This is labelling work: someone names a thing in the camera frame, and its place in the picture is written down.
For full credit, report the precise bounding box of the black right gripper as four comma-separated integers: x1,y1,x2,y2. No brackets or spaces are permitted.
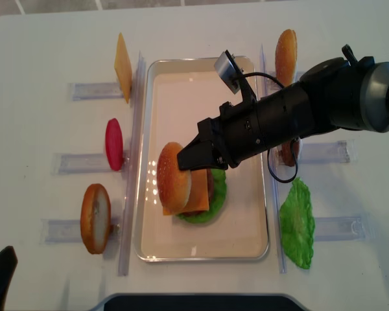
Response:
177,84,312,171

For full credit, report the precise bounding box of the golden top bun one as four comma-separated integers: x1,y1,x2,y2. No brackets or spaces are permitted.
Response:
157,142,191,216

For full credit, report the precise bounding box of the golden bun one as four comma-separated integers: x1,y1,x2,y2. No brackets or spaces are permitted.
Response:
157,142,191,216
275,29,298,87

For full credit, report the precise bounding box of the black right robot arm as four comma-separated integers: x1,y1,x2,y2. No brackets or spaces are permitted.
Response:
196,56,389,169

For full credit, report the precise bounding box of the brown meat patty on tray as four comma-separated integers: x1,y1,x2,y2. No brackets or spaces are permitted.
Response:
182,169,214,217

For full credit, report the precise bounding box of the green lettuce leaf on tray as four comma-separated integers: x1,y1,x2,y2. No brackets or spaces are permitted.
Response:
176,169,227,224

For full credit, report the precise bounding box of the orange cheese slice on tray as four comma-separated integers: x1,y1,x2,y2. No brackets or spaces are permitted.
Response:
182,169,209,214

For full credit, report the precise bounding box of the upright brown meat patty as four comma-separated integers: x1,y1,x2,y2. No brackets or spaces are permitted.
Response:
280,138,301,167

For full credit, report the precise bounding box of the upright red tomato slice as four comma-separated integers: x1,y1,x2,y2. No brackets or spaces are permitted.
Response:
105,118,124,171

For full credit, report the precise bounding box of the upright green lettuce leaf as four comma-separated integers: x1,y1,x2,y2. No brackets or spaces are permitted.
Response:
279,178,315,270

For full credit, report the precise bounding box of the clear holder strip cheese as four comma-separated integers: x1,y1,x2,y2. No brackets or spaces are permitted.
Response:
69,82,124,101

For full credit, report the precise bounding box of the upright orange cheese slice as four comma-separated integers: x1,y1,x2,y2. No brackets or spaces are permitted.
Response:
114,32,132,104

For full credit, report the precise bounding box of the clear holder strip tomato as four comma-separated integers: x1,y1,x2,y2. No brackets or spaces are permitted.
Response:
51,154,113,175

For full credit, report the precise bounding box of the clear holder strip lettuce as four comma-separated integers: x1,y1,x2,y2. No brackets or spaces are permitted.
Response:
314,214,377,242

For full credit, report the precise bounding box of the white rectangular serving tray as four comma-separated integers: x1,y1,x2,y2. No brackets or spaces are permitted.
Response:
133,58,269,262

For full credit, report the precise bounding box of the clear holder strip patty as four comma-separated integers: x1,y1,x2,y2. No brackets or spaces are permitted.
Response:
274,139,353,165

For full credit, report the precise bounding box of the upright bun half left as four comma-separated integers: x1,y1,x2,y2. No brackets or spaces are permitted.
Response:
80,183,111,255

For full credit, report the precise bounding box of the golden bun right one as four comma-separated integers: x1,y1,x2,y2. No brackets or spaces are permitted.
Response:
275,29,298,87

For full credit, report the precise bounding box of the black panel bottom edge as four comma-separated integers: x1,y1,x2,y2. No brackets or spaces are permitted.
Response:
104,294,303,310

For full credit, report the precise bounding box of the clear holder strip left bun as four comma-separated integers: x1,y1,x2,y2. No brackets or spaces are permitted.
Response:
40,218,121,243

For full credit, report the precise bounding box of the black object lower left corner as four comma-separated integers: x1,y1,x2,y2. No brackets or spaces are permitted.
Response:
0,246,18,310

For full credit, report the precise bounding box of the long clear rail left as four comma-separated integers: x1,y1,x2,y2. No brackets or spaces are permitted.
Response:
118,52,146,276

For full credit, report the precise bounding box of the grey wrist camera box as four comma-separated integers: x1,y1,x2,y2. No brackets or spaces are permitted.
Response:
214,50,243,95

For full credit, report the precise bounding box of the black camera cable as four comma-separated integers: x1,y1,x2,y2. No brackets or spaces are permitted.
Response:
231,45,359,183

